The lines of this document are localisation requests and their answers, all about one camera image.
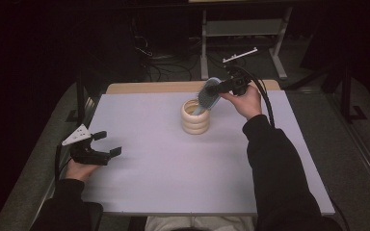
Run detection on black floor cables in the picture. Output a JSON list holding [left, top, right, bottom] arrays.
[[133, 33, 259, 82]]

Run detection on person's light shirt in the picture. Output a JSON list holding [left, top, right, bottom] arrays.
[[144, 215, 256, 231]]

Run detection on black metal stand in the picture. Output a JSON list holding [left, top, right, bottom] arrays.
[[285, 61, 369, 124], [66, 75, 90, 128]]

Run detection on white metal stand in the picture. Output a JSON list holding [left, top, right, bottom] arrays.
[[200, 6, 294, 81]]

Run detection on cream ribbed cup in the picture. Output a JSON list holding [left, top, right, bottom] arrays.
[[180, 98, 211, 136]]

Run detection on left hand-held gripper cable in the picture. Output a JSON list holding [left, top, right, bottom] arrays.
[[54, 142, 73, 186]]

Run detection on blue hairbrush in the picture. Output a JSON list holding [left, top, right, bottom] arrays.
[[191, 76, 223, 116]]

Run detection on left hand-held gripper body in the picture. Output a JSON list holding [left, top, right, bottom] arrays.
[[61, 124, 112, 167]]

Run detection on white table cover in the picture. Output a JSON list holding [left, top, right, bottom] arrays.
[[82, 90, 336, 217]]

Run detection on metal floor rail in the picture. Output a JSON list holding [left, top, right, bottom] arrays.
[[330, 92, 370, 206]]

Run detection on hand-held gripper cable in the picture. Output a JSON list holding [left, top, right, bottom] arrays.
[[232, 64, 277, 129], [54, 142, 73, 186]]

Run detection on right hand-held gripper cable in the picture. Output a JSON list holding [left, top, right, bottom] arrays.
[[232, 64, 277, 129]]

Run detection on person's right hand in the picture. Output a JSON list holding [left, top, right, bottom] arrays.
[[220, 84, 264, 121]]

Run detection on wooden table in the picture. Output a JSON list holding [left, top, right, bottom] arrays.
[[105, 80, 282, 94]]

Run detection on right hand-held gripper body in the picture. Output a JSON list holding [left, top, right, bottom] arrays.
[[222, 46, 258, 96]]

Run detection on person's left hand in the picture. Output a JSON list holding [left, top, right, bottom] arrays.
[[65, 158, 100, 183]]

